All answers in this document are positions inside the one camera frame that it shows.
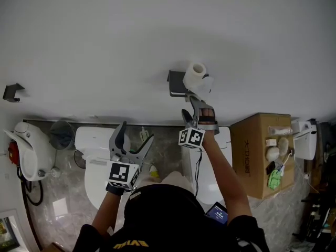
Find white wall appliance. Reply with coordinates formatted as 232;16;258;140
290;118;319;161

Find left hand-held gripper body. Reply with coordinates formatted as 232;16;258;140
106;147;144;193

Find person's right forearm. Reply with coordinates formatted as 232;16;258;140
201;132;253;223

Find black toilet paper holder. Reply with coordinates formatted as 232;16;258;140
166;69;209;102

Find blue screen tablet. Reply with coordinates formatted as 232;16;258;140
204;201;229;225

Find beige oval sponge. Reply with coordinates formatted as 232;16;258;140
278;137;290;156

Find white toilet with closed lid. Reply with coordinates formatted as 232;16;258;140
74;126;156;211

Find small black wall holder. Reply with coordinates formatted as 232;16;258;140
2;82;26;103

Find grey trash bin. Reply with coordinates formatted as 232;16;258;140
49;120;76;151

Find black floor hose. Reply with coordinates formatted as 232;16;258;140
20;166;44;207

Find black smartphone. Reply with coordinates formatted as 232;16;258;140
265;161;277;176

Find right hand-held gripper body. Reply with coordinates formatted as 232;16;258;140
178;101;221;150

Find white toilet with tall tank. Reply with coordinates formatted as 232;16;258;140
181;126;233;207

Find person's left forearm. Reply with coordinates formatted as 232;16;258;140
90;191;123;235

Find red valve box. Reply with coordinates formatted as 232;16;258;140
7;140;20;165

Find clear wrapped packet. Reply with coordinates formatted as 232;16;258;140
267;125;293;137

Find brown cardboard box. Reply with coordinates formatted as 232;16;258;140
229;112;297;200

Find person's right hand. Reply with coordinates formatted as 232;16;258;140
198;108;217;126

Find white toilet paper roll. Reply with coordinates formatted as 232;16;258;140
182;60;214;95

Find white round sponge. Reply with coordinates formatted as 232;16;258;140
266;145;280;162

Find green crumpled cloth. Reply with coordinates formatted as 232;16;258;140
267;169;284;191

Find white charging cable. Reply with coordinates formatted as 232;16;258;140
275;150;293;173

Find person's black shirt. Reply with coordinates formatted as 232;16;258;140
71;214;270;252

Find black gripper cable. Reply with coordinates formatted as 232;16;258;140
193;147;203;197

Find white wall urinal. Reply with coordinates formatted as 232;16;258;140
3;121;56;182

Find dark cluttered shelf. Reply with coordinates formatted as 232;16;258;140
300;119;336;246

